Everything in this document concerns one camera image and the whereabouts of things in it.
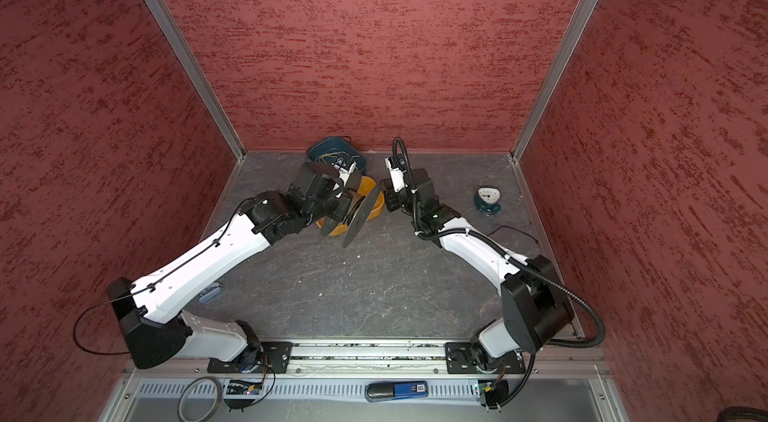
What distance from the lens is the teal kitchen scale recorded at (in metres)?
1.02

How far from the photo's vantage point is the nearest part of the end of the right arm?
724mm

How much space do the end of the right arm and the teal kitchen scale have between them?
1.32ft
